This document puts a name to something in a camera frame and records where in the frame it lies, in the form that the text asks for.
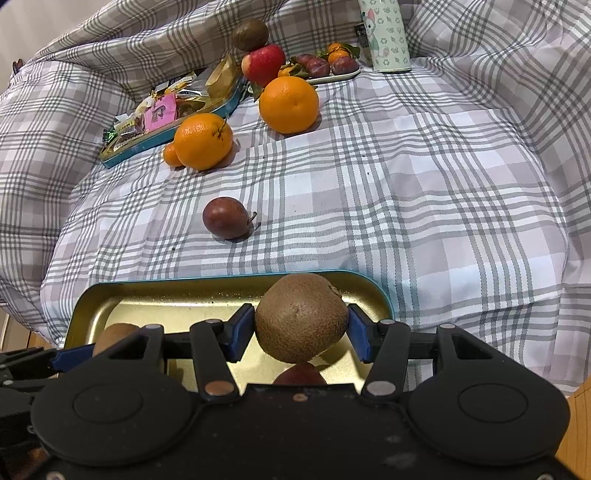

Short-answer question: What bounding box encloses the red apple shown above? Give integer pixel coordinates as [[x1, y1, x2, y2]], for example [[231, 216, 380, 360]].
[[241, 45, 287, 87]]

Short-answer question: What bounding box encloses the yellow snack packet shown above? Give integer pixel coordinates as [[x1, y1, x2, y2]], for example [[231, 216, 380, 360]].
[[154, 78, 192, 93]]

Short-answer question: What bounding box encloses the brown paper packet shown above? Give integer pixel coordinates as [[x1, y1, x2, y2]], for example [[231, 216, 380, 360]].
[[205, 55, 241, 99]]

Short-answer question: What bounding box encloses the pale green patterned thermos bottle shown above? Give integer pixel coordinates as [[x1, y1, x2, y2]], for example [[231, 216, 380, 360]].
[[358, 0, 413, 73]]

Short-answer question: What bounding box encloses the large orange with stem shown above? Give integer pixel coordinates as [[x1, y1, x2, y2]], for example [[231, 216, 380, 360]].
[[174, 113, 234, 171]]

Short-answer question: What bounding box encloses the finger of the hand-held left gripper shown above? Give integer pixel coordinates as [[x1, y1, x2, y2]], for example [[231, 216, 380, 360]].
[[9, 344, 99, 378]]

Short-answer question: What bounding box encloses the pink snack packet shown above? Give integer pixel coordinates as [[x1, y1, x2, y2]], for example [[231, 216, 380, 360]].
[[144, 92, 178, 132]]

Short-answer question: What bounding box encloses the dark brown round fruit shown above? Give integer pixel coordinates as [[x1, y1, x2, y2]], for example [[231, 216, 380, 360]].
[[232, 19, 269, 51]]

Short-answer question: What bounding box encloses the purple passion fruit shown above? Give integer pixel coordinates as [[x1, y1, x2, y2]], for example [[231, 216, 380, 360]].
[[273, 362, 328, 386], [202, 197, 258, 241]]

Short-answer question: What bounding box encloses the teal snack tray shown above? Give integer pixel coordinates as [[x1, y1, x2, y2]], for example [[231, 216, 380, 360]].
[[100, 76, 245, 169]]

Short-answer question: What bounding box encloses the grey snack packet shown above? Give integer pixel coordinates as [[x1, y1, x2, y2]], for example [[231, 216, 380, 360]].
[[187, 69, 213, 95]]

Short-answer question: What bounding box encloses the gold metal tray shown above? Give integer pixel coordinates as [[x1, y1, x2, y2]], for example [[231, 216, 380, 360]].
[[62, 269, 394, 387]]

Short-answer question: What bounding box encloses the grey plaid blanket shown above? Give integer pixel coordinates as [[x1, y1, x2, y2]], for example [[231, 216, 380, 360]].
[[0, 0, 591, 398]]

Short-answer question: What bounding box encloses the brown kiwi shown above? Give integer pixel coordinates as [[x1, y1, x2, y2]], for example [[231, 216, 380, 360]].
[[255, 272, 350, 364], [92, 323, 141, 358]]

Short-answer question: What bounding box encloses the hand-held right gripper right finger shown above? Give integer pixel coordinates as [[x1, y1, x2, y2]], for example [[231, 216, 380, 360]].
[[347, 303, 503, 399]]

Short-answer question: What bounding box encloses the white plate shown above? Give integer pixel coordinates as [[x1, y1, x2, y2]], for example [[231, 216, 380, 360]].
[[249, 65, 361, 87]]

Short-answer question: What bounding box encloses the large orange with leaves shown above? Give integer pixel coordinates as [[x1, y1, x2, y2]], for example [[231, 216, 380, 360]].
[[249, 76, 321, 134]]

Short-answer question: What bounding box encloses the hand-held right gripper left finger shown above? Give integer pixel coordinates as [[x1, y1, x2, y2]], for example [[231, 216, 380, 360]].
[[95, 303, 256, 399]]

